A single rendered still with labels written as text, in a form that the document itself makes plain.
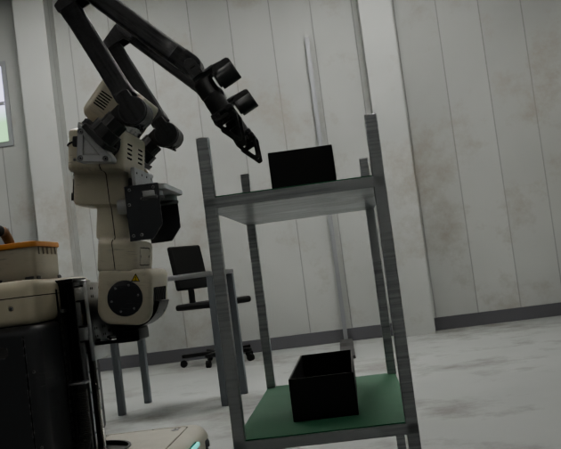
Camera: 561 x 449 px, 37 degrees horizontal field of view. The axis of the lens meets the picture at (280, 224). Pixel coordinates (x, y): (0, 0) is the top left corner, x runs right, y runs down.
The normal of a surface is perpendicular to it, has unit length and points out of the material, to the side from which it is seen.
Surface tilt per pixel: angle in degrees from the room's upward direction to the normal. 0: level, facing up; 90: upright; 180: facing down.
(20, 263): 92
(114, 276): 90
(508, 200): 90
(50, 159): 90
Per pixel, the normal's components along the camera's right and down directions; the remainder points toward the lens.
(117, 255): -0.08, -0.04
